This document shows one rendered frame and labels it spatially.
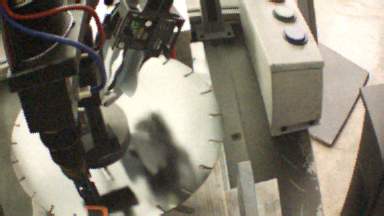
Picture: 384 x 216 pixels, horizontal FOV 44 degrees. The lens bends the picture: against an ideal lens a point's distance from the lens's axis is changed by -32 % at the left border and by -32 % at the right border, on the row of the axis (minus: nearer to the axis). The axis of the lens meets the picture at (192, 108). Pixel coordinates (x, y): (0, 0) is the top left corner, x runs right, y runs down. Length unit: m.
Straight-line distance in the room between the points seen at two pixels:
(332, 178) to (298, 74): 1.01
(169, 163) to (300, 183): 0.29
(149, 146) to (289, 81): 0.29
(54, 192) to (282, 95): 0.44
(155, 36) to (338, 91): 1.58
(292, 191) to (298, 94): 0.16
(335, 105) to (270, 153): 1.17
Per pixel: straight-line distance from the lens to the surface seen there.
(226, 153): 1.01
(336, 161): 1.99
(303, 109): 1.02
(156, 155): 0.75
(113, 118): 0.79
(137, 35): 0.69
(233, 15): 1.24
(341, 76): 2.29
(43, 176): 0.76
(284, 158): 1.00
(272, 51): 0.96
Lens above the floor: 1.50
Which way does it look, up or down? 43 degrees down
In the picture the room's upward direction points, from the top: 8 degrees counter-clockwise
